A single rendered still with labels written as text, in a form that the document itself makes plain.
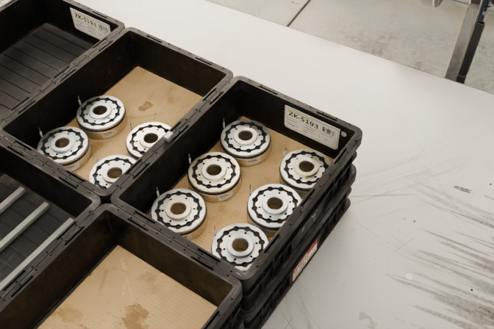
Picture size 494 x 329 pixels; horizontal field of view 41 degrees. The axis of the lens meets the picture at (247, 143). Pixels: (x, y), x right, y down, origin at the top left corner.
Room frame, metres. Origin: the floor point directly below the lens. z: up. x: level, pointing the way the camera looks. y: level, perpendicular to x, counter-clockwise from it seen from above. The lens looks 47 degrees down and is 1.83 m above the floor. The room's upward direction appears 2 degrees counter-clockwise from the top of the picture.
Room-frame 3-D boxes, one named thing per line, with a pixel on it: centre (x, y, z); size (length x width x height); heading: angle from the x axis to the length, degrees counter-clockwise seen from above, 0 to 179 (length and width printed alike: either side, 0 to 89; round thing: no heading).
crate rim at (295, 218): (0.78, 0.01, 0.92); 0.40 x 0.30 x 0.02; 144
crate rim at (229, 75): (0.96, 0.25, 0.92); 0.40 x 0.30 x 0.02; 144
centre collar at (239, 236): (0.65, 0.02, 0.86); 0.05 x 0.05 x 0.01
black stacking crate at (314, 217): (0.78, 0.01, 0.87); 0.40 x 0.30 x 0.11; 144
